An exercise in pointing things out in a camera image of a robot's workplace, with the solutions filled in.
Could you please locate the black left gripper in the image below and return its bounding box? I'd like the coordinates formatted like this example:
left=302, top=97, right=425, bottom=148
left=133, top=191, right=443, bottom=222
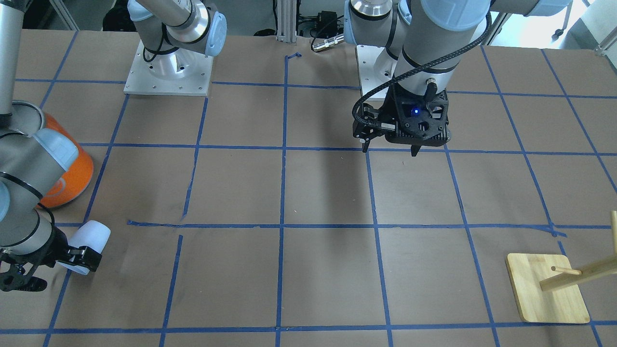
left=362, top=86, right=451, bottom=157

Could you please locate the aluminium frame post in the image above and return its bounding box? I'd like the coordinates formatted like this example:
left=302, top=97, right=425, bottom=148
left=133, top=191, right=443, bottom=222
left=275, top=0, right=298, bottom=44

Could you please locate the wooden cup rack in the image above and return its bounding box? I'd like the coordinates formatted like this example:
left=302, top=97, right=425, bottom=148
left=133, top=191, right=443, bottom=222
left=503, top=210, right=617, bottom=324

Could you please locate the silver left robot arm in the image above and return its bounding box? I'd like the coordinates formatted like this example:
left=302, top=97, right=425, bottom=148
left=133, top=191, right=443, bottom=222
left=344, top=0, right=568, bottom=156

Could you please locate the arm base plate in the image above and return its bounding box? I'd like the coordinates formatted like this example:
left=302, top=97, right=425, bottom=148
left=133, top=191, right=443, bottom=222
left=356, top=45, right=397, bottom=94
left=123, top=42, right=214, bottom=97

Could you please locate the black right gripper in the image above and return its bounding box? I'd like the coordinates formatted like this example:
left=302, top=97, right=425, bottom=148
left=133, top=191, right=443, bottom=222
left=0, top=226, right=102, bottom=292

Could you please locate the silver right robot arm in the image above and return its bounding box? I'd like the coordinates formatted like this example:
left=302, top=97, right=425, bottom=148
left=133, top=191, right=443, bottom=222
left=1, top=0, right=227, bottom=292

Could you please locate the white plastic cup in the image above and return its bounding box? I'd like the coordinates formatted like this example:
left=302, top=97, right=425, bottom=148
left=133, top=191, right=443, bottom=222
left=68, top=220, right=111, bottom=275

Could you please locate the orange cylindrical can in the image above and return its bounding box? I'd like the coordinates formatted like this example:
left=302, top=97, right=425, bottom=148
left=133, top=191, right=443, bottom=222
left=13, top=108, right=94, bottom=208

